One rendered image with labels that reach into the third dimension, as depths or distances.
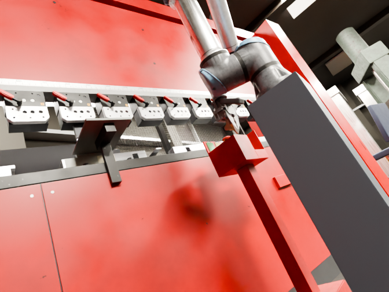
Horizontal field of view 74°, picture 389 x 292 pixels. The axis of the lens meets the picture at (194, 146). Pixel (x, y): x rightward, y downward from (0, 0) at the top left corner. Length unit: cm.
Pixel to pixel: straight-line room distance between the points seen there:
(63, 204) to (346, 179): 87
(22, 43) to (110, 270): 114
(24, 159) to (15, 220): 86
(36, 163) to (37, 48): 65
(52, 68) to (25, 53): 13
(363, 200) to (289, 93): 35
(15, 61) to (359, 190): 144
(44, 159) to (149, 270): 105
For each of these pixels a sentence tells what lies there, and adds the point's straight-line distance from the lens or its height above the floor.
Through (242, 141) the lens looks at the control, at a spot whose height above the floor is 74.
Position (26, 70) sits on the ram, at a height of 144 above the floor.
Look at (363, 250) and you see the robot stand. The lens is 81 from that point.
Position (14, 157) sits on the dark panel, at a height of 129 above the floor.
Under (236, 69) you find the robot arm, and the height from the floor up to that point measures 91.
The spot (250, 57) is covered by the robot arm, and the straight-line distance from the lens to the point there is 94.
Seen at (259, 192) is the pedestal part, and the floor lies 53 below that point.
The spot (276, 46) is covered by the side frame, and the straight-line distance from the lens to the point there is 310.
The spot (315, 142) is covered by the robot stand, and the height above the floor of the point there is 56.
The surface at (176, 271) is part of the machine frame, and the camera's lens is 106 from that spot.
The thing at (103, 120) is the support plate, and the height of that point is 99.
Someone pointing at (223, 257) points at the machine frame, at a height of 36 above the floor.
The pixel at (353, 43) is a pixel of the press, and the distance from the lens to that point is 631.
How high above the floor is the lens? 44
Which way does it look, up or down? 20 degrees up
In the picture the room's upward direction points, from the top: 24 degrees counter-clockwise
